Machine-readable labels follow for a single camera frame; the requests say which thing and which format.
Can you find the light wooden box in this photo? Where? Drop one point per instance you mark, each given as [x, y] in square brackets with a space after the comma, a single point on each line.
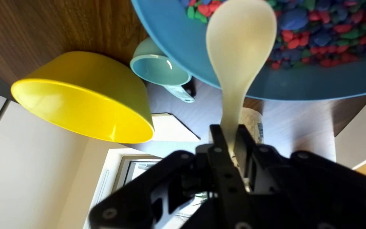
[361, 135]

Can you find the colourful beads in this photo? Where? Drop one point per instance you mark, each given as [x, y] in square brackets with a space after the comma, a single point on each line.
[327, 34]

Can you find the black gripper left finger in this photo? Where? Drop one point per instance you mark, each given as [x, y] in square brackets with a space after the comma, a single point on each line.
[216, 186]

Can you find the white plastic spoon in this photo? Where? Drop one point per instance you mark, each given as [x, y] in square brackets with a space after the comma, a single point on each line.
[240, 46]

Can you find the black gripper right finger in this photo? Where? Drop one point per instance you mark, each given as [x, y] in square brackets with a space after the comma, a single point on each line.
[301, 191]

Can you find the blue plastic bowl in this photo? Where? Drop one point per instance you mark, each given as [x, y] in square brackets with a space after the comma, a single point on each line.
[178, 46]

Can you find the teal measuring cup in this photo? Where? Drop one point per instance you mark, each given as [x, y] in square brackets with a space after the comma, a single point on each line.
[158, 71]

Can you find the yellow plastic bowl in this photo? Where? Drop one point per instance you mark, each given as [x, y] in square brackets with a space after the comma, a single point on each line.
[85, 102]

